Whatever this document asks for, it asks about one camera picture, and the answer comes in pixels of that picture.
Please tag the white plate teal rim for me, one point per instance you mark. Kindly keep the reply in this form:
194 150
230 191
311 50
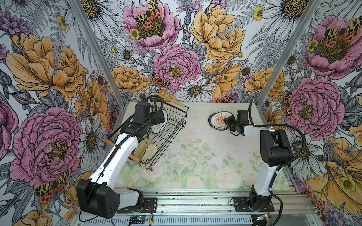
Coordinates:
158 127

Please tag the black wire dish rack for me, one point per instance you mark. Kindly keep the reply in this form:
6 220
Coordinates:
177 117

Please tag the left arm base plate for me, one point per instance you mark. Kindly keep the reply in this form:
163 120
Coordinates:
149 205

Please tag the cream plate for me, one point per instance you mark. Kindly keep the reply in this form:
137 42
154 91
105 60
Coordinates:
149 153

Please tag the green circuit board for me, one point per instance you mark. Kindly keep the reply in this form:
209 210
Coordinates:
137 220

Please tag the aluminium rail frame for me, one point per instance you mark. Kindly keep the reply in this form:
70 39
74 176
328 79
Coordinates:
177 201

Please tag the near wooden rack handle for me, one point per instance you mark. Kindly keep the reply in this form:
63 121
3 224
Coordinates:
120 152

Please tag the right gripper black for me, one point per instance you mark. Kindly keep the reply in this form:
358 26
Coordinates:
228 120

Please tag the far wooden rack handle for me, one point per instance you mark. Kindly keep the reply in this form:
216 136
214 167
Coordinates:
170 100

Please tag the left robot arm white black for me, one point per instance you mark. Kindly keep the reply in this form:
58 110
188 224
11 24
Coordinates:
96 195

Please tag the wooden rack handle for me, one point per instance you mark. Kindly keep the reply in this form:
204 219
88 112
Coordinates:
170 100
120 152

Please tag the beige plate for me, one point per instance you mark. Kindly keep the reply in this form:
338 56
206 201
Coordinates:
140 150

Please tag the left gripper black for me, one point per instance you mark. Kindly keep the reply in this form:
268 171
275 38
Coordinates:
158 121

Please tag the white plate orange sunburst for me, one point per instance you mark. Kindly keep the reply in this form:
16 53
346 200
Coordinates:
220 120

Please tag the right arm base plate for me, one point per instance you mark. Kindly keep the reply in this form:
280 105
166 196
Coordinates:
257 204

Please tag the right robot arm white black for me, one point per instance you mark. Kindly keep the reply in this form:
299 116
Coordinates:
274 150

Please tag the white vented cable duct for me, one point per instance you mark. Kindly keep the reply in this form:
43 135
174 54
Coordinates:
181 220

